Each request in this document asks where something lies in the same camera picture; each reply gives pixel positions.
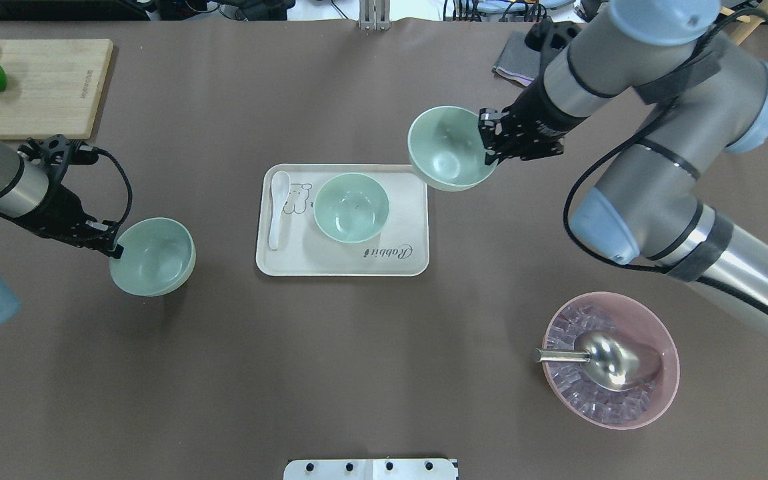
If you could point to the metal ice scoop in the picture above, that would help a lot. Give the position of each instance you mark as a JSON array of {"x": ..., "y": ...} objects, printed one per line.
[{"x": 611, "y": 360}]

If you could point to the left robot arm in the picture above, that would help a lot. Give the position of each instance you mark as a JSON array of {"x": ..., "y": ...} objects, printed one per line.
[{"x": 33, "y": 197}]

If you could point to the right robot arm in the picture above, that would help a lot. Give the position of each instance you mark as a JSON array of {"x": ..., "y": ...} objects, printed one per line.
[{"x": 709, "y": 96}]

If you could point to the green bowl on tray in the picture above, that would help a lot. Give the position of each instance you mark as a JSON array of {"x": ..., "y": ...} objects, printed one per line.
[{"x": 351, "y": 208}]

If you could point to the wooden cutting board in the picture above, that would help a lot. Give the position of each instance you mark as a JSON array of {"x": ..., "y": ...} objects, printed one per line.
[{"x": 55, "y": 86}]

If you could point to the white ceramic spoon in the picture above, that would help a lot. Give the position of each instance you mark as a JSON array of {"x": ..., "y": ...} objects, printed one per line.
[{"x": 279, "y": 191}]

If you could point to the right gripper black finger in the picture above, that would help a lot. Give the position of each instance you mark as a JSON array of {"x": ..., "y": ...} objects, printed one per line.
[{"x": 490, "y": 120}]

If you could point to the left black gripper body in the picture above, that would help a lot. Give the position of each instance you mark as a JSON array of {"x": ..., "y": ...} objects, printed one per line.
[{"x": 56, "y": 212}]

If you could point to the grey purple cloth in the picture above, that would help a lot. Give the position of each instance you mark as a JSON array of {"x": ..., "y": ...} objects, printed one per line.
[{"x": 517, "y": 61}]

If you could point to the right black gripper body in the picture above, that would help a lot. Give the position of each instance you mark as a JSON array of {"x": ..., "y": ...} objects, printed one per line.
[{"x": 541, "y": 114}]

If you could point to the cream rabbit tray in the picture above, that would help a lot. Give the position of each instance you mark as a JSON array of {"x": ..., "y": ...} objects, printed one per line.
[{"x": 402, "y": 249}]

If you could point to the green bowl from robot's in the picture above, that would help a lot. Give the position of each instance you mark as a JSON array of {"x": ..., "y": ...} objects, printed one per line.
[
  {"x": 446, "y": 149},
  {"x": 158, "y": 257}
]

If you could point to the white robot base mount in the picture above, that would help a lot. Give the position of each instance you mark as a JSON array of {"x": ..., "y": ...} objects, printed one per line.
[{"x": 383, "y": 468}]

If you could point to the pink bowl with ice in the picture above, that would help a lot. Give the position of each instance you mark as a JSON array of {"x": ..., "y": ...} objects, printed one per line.
[{"x": 613, "y": 312}]

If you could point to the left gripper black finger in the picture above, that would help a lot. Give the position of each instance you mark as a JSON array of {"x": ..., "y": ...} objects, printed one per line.
[{"x": 116, "y": 251}]

